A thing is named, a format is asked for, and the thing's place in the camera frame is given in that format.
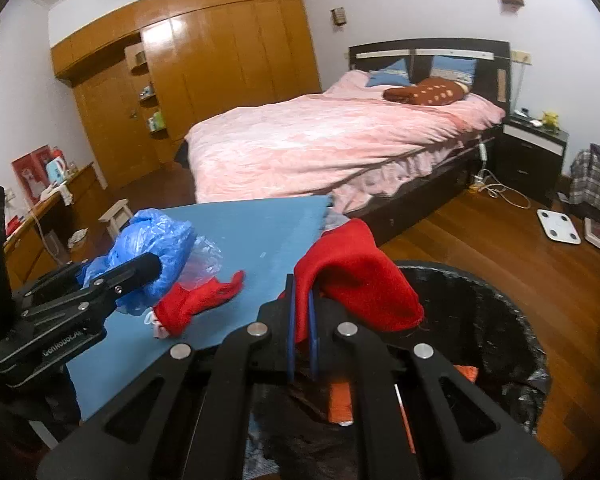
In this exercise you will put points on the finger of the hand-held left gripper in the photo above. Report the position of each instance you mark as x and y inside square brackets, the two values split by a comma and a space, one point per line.
[55, 277]
[130, 270]

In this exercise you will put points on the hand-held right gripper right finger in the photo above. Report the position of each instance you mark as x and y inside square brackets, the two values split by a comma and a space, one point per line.
[314, 355]

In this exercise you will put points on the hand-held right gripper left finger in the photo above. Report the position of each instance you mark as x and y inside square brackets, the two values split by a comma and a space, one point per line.
[290, 350]

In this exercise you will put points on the blue plastic bag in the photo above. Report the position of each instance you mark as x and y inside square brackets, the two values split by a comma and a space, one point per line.
[150, 235]

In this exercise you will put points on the red cloth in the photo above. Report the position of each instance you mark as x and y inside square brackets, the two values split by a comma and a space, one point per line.
[190, 302]
[360, 275]

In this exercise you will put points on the bin with black liner bag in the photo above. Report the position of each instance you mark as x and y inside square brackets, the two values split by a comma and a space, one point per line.
[480, 320]

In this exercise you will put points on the white crumpled cloth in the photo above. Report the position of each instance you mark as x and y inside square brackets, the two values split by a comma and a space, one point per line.
[77, 239]

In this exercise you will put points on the white crumpled tissue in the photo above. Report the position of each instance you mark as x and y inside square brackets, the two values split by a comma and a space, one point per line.
[155, 324]

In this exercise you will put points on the small white wooden stool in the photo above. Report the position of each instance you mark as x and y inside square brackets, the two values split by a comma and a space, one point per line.
[116, 206]

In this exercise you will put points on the clear plastic bag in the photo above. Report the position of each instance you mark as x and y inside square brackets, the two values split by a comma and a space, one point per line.
[205, 260]

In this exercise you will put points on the wooden side desk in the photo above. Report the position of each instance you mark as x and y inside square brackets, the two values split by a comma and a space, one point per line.
[80, 185]

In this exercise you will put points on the red photo poster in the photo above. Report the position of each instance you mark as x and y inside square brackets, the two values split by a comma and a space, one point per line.
[27, 180]

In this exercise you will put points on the light blue kettle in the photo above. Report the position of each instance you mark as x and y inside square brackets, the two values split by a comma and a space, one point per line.
[55, 170]

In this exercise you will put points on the blue felt table cloth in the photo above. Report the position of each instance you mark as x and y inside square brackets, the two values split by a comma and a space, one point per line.
[260, 230]

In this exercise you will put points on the red bottle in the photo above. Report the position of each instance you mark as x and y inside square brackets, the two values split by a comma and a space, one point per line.
[56, 152]

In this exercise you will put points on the dark cloth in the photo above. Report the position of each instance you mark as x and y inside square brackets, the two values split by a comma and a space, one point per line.
[181, 152]

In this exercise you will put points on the wooden door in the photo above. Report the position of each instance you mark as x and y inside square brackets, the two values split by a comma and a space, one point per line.
[110, 130]

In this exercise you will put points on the green bottle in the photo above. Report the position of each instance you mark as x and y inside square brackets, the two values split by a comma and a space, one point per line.
[158, 121]

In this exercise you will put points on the dark wooden bed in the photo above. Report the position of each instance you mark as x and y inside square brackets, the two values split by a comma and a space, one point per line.
[420, 195]

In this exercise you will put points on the pink blanket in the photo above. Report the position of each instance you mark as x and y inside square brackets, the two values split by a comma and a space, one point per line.
[305, 150]

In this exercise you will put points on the wooden wardrobe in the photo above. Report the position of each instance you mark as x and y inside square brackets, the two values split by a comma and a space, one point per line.
[240, 60]

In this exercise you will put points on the white hanging power strip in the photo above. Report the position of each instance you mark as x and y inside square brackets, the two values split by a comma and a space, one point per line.
[483, 152]

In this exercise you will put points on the white bathroom scale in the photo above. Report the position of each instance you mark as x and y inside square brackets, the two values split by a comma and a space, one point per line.
[560, 226]

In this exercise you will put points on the black white nightstand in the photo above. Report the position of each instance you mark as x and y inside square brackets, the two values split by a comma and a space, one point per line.
[525, 170]

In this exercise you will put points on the brown dotted pillow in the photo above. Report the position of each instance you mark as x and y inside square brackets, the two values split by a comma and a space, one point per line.
[425, 92]

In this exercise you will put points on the blue pillow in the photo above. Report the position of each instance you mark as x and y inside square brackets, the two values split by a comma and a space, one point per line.
[450, 67]
[387, 79]

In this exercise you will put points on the yellow plush toy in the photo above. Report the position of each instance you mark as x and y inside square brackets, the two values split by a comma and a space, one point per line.
[550, 119]

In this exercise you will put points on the small brown wall lamp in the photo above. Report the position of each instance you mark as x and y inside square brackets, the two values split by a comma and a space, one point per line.
[337, 16]

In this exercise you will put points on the beige wall outlet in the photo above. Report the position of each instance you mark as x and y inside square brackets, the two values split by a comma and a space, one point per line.
[521, 56]

